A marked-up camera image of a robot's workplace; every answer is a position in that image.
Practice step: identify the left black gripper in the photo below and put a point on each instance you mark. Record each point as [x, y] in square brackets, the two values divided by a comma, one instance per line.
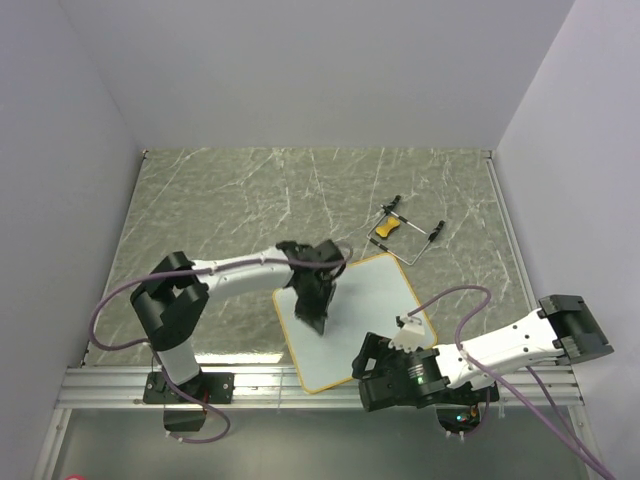
[315, 316]

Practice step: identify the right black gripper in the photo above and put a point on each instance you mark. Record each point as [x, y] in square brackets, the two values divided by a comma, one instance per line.
[375, 346]

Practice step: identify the yellow framed whiteboard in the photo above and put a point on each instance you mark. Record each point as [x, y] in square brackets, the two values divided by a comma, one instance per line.
[370, 295]

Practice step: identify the yellow whiteboard eraser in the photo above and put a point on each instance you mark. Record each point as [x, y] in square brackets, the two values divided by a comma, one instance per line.
[387, 227]

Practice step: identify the wire whiteboard stand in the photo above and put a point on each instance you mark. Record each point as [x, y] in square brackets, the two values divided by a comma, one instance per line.
[407, 243]

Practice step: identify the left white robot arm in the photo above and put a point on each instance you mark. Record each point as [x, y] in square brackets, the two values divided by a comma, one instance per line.
[169, 304]

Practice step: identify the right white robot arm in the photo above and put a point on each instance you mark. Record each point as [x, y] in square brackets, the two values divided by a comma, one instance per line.
[579, 338]

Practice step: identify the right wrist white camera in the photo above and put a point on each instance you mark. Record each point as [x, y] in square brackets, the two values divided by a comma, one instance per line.
[410, 336]

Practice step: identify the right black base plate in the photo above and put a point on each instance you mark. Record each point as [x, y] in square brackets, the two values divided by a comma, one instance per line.
[465, 396]

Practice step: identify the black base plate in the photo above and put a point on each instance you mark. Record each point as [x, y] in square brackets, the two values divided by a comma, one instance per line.
[465, 396]
[211, 387]

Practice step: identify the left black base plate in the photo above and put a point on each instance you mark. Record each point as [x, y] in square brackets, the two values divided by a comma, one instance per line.
[211, 387]

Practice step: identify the aluminium right side rail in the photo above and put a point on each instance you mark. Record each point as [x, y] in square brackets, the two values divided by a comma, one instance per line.
[513, 322]

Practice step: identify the aluminium rail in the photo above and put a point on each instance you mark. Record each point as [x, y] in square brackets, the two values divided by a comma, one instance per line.
[513, 322]
[255, 387]

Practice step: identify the aluminium front rail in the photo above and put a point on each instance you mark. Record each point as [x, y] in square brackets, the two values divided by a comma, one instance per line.
[255, 387]

